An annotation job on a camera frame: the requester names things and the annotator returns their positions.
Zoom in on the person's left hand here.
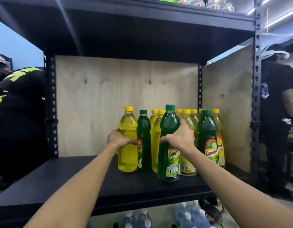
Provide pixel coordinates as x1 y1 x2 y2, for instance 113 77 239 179
107 128 139 151

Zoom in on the person's right hand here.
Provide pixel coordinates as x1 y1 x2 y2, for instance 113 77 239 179
159 118 196 155

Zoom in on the yellow liquid bottle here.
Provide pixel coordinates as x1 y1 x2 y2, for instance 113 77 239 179
117 106 139 173

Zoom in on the green liquid bottle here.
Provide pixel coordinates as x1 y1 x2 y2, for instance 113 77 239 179
136 110 152 171
197 109 219 165
158 104 181 183

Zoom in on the person's left forearm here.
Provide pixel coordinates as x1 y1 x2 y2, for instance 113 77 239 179
23 148 119 228

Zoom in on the person's right forearm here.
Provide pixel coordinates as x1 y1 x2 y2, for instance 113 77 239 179
182 149 278 228

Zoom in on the cluster of yellow bottles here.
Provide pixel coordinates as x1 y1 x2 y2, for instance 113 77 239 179
149 109 226 176

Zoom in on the plywood back panel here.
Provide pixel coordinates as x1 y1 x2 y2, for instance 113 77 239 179
55 55 200 158

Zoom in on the black metal shelving unit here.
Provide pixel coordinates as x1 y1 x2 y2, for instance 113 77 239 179
0 0 265 228

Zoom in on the plywood side panel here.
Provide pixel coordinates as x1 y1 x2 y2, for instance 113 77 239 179
202 44 254 174

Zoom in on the group of clear water bottles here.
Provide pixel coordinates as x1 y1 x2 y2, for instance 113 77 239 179
118 201 219 228

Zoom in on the white headset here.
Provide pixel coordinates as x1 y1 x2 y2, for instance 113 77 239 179
261 44 291 60

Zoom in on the row of clear packaged bottles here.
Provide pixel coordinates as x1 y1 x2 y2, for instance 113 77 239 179
177 0 235 12

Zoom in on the ceiling light strip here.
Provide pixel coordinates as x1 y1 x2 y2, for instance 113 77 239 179
264 8 293 29

